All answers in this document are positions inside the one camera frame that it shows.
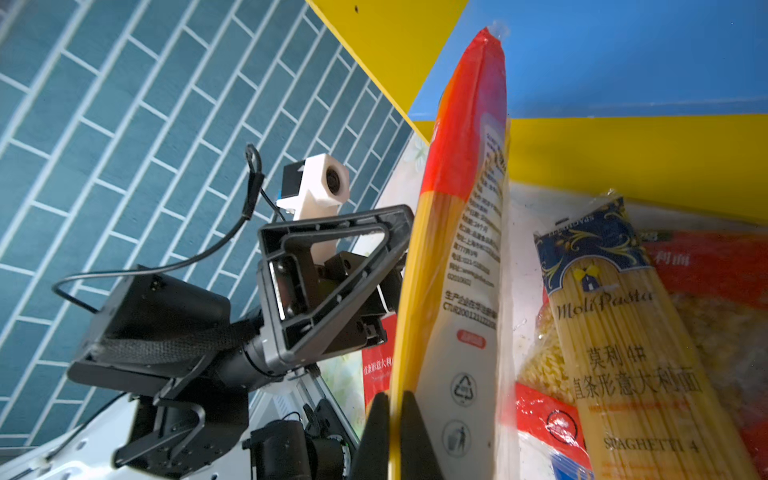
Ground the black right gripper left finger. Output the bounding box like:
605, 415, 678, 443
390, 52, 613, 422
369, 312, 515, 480
348, 392, 390, 480

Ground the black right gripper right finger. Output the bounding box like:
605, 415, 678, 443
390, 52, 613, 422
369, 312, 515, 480
399, 391, 444, 480

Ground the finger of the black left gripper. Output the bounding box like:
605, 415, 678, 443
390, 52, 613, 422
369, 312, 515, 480
256, 205, 414, 371
113, 398, 205, 468

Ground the red spaghetti bag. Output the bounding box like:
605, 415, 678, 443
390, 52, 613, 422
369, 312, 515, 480
362, 314, 397, 414
389, 30, 507, 479

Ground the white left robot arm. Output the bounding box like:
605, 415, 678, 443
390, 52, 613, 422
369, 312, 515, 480
1, 156, 414, 479

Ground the blue Moli spaghetti bag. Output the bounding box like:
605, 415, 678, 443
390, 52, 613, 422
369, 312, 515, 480
534, 196, 758, 479

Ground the red fusilli bag left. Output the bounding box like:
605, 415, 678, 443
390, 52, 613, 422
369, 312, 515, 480
515, 230, 767, 479

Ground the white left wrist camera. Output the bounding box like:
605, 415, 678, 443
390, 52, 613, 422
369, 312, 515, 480
277, 153, 351, 233

